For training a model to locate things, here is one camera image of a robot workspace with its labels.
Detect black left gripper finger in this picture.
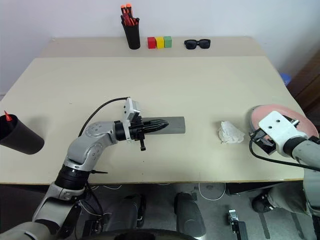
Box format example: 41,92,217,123
144,124,170,134
144,119,170,128

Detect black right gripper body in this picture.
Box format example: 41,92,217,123
249,129,278,156

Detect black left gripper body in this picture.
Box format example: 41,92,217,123
129,115,148,153

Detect grey glasses case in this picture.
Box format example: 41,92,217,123
141,115,187,135

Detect pink plate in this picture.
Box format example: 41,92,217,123
250,103,320,141

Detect red-tipped marker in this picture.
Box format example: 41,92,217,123
3,110,14,124

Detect black tapered cup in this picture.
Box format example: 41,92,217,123
0,113,46,156

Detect crumpled white tissue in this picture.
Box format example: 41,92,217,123
217,120,246,145

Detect blue round object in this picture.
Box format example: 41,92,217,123
279,72,292,87

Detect dark brown furniture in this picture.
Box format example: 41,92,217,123
286,49,320,114

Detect green block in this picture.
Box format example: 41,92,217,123
163,35,174,49

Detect dark grey rounded robot leg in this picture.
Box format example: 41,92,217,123
107,193,147,230
173,191,207,237

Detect black sunglasses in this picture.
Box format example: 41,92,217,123
184,38,212,51

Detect black floor device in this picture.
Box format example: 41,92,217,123
227,208,249,240

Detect black pen holder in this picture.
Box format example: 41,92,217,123
121,19,142,50

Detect dark rounded robot torso edge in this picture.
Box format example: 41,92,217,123
86,228,202,240

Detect red marker in holder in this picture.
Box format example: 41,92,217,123
122,13,136,27

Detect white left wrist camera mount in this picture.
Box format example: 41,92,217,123
122,96,142,145

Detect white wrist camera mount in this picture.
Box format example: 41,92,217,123
257,110,309,151
122,96,142,145

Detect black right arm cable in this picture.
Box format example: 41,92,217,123
248,136,320,173

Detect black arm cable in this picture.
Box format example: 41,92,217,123
77,96,131,138
248,136,320,173

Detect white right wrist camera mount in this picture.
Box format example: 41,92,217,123
257,110,309,151

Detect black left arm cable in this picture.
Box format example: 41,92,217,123
77,96,131,138

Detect white floor cable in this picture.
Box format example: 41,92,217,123
198,182,226,201

